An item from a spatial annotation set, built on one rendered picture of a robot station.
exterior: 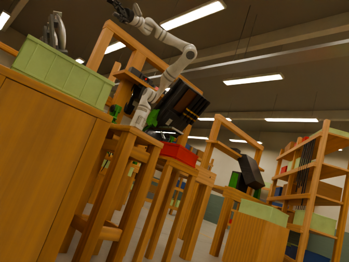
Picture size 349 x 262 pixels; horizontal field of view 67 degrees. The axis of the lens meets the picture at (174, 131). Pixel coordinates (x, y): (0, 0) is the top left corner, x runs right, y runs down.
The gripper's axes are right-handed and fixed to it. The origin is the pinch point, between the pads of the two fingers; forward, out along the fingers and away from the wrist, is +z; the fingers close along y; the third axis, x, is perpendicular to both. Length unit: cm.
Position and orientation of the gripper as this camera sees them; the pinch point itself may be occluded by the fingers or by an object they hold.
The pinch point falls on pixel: (110, 6)
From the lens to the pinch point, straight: 157.0
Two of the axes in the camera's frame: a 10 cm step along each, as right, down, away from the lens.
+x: 7.5, -4.5, -4.8
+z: -5.3, 0.0, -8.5
